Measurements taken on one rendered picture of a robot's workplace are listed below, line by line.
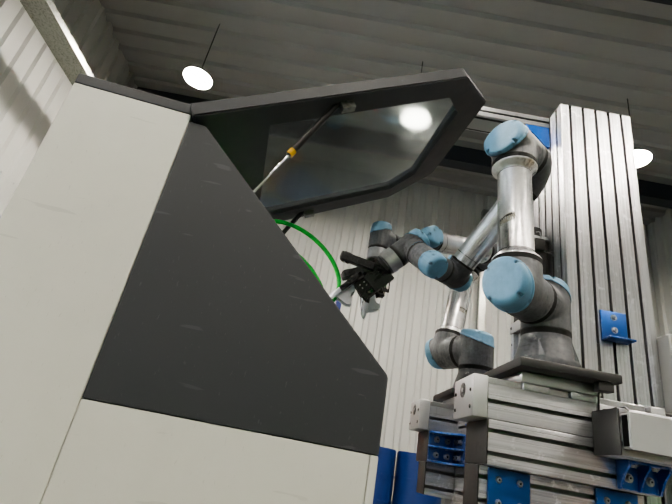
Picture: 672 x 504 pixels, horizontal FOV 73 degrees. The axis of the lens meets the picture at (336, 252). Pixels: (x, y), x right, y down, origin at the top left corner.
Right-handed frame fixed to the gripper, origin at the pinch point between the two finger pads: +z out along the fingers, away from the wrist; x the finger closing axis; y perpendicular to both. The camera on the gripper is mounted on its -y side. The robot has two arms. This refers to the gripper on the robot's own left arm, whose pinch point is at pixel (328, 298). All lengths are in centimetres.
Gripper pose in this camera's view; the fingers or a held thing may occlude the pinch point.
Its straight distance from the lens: 140.6
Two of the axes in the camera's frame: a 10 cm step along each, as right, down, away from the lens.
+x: 0.3, 2.1, 9.8
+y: 6.0, 7.8, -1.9
